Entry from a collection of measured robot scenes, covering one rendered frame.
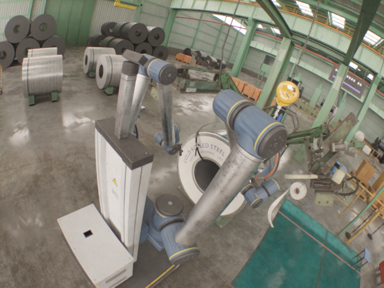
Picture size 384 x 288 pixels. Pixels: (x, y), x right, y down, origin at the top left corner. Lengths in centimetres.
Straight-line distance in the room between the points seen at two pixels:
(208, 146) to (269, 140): 159
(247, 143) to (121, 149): 51
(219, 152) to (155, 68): 130
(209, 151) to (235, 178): 147
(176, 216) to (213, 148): 115
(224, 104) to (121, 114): 45
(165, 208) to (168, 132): 61
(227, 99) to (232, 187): 38
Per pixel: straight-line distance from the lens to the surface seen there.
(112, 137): 85
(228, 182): 73
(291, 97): 151
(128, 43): 1311
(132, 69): 72
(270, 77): 659
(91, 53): 822
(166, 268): 197
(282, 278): 307
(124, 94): 75
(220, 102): 81
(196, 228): 94
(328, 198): 170
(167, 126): 140
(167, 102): 127
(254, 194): 131
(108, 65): 602
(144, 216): 156
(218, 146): 207
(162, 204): 121
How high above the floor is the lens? 221
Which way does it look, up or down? 30 degrees down
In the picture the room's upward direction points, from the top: 19 degrees clockwise
